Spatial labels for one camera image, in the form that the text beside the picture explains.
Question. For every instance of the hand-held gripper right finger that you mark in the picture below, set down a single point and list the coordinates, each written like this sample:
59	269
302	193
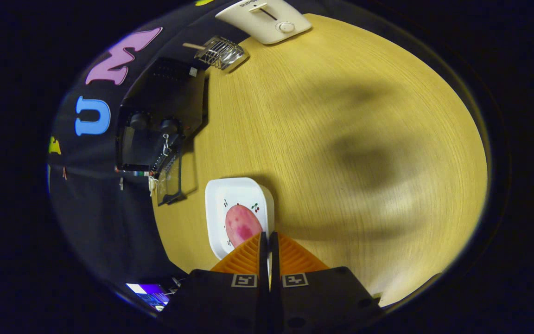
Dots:
322	301

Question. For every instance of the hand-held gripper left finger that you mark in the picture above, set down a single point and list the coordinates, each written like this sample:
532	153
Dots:
220	301

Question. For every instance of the pink meat slice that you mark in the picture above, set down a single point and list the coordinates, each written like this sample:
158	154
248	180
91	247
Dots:
241	222

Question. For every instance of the white square plate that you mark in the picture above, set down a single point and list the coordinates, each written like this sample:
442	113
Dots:
234	190

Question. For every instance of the black toaster oven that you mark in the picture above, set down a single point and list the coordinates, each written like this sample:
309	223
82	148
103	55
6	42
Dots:
174	88

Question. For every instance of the white pop-up toaster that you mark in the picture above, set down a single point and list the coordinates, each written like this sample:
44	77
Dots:
267	21

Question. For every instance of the lit monitor screen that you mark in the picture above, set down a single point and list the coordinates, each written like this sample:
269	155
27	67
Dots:
149	294

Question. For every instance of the wooden stick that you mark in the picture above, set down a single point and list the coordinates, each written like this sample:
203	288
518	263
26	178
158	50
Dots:
193	46

